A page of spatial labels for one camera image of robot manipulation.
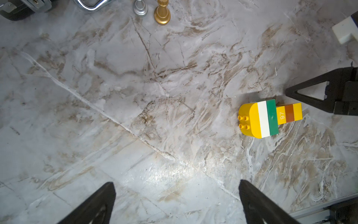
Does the black briefcase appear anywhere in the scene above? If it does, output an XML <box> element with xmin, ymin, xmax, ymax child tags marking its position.
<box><xmin>1</xmin><ymin>0</ymin><xmax>112</xmax><ymax>21</ymax></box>

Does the small brass padlock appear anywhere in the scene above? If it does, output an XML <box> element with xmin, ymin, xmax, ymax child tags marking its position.
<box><xmin>154</xmin><ymin>0</ymin><xmax>171</xmax><ymax>25</ymax></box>

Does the green lego brick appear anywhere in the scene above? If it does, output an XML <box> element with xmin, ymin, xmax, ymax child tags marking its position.
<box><xmin>266</xmin><ymin>99</ymin><xmax>279</xmax><ymax>136</ymax></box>

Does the large yellow lego brick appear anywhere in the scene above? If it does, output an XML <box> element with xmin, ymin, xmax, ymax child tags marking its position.
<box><xmin>238</xmin><ymin>103</ymin><xmax>262</xmax><ymax>139</ymax></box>

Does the orange lego brick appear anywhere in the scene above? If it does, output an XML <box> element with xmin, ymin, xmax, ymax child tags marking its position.
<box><xmin>285</xmin><ymin>105</ymin><xmax>295</xmax><ymax>123</ymax></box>

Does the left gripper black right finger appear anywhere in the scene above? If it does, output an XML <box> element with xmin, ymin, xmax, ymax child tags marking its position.
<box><xmin>239</xmin><ymin>180</ymin><xmax>298</xmax><ymax>224</ymax></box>

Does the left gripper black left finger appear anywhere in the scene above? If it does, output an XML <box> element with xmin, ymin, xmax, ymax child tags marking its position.
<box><xmin>59</xmin><ymin>182</ymin><xmax>116</xmax><ymax>224</ymax></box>

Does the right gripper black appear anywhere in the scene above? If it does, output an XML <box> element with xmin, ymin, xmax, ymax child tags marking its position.
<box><xmin>285</xmin><ymin>67</ymin><xmax>358</xmax><ymax>116</ymax></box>

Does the white lego brick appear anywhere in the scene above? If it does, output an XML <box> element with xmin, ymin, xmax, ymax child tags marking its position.
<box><xmin>257</xmin><ymin>101</ymin><xmax>270</xmax><ymax>138</ymax></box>

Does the small yellow lego brick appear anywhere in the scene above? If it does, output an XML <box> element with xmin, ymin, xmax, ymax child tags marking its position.
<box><xmin>276</xmin><ymin>105</ymin><xmax>286</xmax><ymax>125</ymax></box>
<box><xmin>293</xmin><ymin>103</ymin><xmax>303</xmax><ymax>121</ymax></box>

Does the aluminium mounting rail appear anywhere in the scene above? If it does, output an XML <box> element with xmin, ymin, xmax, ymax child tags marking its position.
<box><xmin>290</xmin><ymin>193</ymin><xmax>358</xmax><ymax>224</ymax></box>

